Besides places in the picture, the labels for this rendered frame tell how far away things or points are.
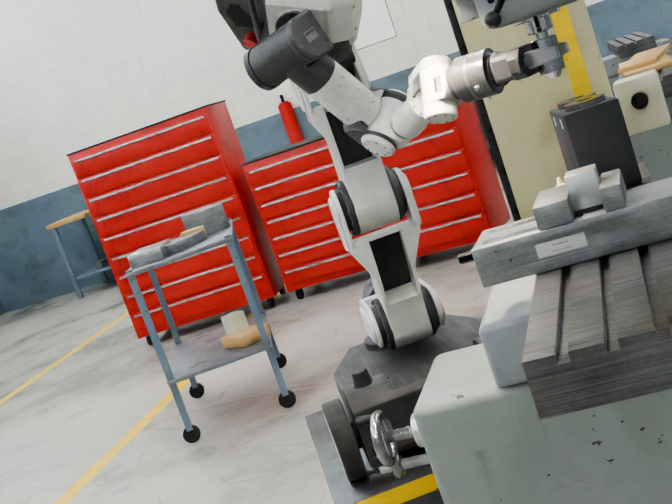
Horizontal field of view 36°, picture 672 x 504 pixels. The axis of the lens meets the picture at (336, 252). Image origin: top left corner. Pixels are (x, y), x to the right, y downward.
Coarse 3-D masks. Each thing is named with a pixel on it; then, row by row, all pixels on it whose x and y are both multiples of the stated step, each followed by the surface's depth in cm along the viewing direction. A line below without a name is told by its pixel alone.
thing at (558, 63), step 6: (552, 42) 184; (534, 48) 185; (540, 48) 184; (558, 48) 185; (552, 60) 184; (558, 60) 184; (540, 66) 185; (546, 66) 185; (552, 66) 184; (558, 66) 184; (564, 66) 185; (540, 72) 186; (546, 72) 185
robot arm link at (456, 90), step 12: (456, 60) 193; (420, 72) 199; (432, 72) 196; (444, 72) 195; (456, 72) 192; (432, 84) 196; (444, 84) 195; (456, 84) 192; (432, 96) 196; (444, 96) 194; (456, 96) 195; (468, 96) 193; (432, 108) 196; (444, 108) 195; (456, 108) 197; (432, 120) 199; (444, 120) 199
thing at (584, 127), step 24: (576, 96) 237; (600, 96) 220; (552, 120) 239; (576, 120) 219; (600, 120) 219; (624, 120) 218; (576, 144) 220; (600, 144) 219; (624, 144) 219; (576, 168) 225; (600, 168) 220; (624, 168) 220
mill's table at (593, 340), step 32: (608, 256) 175; (640, 256) 167; (544, 288) 163; (576, 288) 157; (608, 288) 156; (640, 288) 146; (544, 320) 146; (576, 320) 141; (608, 320) 141; (640, 320) 132; (544, 352) 133; (576, 352) 130; (608, 352) 129; (640, 352) 128; (544, 384) 132; (576, 384) 131; (608, 384) 130; (640, 384) 129; (544, 416) 133
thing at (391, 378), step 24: (432, 336) 287; (456, 336) 279; (360, 360) 288; (384, 360) 280; (408, 360) 272; (432, 360) 257; (360, 384) 248; (384, 384) 246; (408, 384) 245; (360, 408) 243; (384, 408) 243; (408, 408) 244; (360, 432) 243
